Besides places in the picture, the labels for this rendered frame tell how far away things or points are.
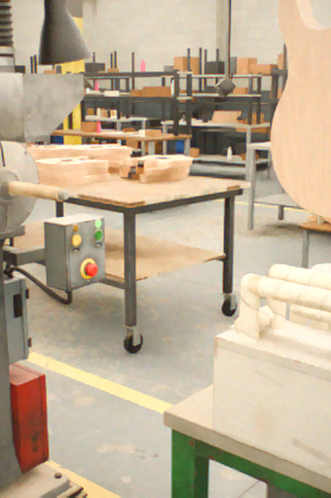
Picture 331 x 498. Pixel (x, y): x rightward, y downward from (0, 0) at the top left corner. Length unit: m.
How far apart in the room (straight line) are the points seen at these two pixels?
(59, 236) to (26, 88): 0.61
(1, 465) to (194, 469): 1.05
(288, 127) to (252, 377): 0.44
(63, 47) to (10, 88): 0.23
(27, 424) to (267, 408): 1.24
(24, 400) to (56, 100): 1.02
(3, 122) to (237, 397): 0.78
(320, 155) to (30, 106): 0.62
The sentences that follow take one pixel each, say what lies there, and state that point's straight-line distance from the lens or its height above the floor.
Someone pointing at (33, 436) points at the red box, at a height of 0.42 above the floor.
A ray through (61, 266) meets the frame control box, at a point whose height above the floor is 0.99.
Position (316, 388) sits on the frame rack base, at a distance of 1.05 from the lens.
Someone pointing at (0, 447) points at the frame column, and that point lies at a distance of 2.22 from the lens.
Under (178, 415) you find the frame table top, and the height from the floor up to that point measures 0.93.
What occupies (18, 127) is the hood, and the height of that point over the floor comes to 1.42.
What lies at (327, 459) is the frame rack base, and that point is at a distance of 1.09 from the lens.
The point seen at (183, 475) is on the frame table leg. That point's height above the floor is 0.81.
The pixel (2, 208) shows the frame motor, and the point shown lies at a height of 1.19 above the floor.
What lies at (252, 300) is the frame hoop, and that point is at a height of 1.17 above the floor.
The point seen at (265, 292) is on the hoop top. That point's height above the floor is 1.19.
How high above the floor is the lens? 1.50
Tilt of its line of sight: 14 degrees down
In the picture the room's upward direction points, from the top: straight up
